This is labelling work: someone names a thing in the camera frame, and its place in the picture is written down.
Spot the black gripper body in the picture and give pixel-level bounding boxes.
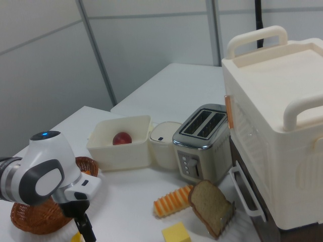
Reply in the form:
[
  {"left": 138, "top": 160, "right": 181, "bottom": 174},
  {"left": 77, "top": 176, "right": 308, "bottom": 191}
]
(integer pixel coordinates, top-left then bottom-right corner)
[{"left": 59, "top": 198, "right": 90, "bottom": 220}]

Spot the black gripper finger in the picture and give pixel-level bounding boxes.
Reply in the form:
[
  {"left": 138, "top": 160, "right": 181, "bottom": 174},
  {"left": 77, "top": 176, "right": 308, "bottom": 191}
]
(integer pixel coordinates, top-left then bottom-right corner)
[{"left": 74, "top": 213, "right": 97, "bottom": 242}]

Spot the white square plastic container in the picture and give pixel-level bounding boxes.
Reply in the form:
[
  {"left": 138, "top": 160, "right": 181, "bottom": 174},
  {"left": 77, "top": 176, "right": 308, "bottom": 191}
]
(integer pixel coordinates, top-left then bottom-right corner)
[{"left": 86, "top": 115, "right": 153, "bottom": 172}]

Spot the brown wicker basket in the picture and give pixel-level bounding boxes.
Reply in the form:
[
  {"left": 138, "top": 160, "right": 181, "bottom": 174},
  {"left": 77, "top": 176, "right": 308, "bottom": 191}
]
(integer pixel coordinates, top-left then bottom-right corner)
[{"left": 10, "top": 156, "right": 99, "bottom": 235}]

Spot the red apple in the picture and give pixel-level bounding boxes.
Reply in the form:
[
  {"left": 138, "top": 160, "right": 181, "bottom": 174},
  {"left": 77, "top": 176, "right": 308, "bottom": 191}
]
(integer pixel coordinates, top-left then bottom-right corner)
[{"left": 112, "top": 131, "right": 133, "bottom": 146}]

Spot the yellow cube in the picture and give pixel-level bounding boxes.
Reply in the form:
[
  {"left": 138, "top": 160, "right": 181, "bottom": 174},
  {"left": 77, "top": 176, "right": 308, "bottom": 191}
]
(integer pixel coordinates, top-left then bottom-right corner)
[{"left": 161, "top": 221, "right": 191, "bottom": 242}]

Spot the small white lidded bin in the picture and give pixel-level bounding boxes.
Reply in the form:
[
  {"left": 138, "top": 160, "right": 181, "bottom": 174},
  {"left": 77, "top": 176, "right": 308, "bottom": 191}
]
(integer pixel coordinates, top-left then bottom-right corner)
[{"left": 149, "top": 121, "right": 183, "bottom": 170}]

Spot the brown bread slice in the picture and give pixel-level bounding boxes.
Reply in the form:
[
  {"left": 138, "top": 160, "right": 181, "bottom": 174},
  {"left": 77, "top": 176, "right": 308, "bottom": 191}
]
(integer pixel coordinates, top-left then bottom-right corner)
[{"left": 189, "top": 179, "right": 234, "bottom": 239}]

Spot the cream chrome toaster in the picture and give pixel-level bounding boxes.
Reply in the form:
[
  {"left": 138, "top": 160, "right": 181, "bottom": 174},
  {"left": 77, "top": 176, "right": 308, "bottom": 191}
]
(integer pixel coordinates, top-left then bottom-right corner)
[{"left": 172, "top": 103, "right": 232, "bottom": 186}]

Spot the dark brown drawer base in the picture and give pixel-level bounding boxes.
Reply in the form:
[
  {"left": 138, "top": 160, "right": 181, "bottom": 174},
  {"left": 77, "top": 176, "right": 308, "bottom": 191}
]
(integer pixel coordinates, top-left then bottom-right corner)
[{"left": 228, "top": 136, "right": 323, "bottom": 242}]

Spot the cream toy cabinet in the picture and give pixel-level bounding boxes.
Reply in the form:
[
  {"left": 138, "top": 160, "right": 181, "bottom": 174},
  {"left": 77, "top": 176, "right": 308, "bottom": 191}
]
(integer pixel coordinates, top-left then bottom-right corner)
[{"left": 221, "top": 25, "right": 323, "bottom": 231}]

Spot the black pole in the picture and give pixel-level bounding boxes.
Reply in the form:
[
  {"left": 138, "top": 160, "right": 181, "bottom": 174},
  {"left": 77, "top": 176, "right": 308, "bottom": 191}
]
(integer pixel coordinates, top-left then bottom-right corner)
[{"left": 253, "top": 0, "right": 266, "bottom": 48}]

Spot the grey partition post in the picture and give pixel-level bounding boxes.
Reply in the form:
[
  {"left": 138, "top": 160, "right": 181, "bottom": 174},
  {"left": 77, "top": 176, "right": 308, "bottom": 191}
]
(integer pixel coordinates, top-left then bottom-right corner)
[
  {"left": 76, "top": 0, "right": 118, "bottom": 106},
  {"left": 205, "top": 0, "right": 223, "bottom": 68}
]

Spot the white drawer handle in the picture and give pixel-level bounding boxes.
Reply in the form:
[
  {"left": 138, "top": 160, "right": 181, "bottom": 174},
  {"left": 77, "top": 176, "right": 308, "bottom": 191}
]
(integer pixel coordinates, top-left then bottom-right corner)
[{"left": 229, "top": 167, "right": 267, "bottom": 223}]

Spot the copper cabinet door handle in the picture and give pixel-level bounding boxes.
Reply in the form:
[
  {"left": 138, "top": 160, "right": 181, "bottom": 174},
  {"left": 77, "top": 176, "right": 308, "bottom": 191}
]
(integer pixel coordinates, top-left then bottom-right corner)
[{"left": 224, "top": 94, "right": 234, "bottom": 130}]

